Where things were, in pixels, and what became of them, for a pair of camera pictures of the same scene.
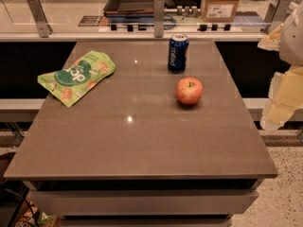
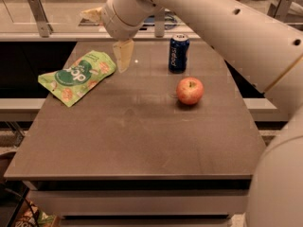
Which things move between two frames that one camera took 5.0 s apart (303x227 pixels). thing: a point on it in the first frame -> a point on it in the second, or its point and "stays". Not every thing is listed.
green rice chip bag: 66,83 stays
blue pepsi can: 178,44 stays
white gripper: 292,40 -> 111,20
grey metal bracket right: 278,8 stays
